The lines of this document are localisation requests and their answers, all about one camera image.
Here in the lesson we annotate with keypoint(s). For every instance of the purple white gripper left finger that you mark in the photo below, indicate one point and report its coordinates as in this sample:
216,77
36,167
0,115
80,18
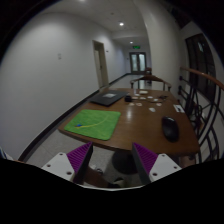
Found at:
71,166

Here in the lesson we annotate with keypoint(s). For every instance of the wooden stair railing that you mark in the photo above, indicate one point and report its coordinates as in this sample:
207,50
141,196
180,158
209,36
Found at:
202,97

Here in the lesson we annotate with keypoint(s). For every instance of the black computer mouse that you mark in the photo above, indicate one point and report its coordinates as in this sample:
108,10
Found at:
170,129

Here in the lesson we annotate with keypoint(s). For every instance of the dark window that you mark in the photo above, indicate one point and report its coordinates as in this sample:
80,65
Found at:
201,59

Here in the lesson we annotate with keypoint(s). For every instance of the white card on table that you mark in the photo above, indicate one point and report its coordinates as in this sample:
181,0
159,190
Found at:
179,108

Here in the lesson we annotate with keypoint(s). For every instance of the glass double door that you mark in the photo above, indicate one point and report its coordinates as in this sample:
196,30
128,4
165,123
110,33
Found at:
138,62

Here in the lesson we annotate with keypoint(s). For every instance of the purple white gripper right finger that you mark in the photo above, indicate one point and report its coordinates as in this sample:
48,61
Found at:
151,166

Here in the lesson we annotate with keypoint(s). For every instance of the black laptop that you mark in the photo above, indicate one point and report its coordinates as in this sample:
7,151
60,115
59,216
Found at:
108,98

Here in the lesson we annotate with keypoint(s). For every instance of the hallway side door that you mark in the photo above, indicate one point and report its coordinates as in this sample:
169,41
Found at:
100,63

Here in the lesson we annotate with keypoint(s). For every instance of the wooden chair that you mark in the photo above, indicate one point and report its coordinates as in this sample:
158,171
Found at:
150,79

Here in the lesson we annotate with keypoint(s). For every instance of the green mouse pad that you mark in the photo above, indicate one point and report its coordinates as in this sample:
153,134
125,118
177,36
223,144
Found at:
97,124

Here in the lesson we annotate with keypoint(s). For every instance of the green exit sign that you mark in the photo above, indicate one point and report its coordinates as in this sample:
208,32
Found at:
136,47

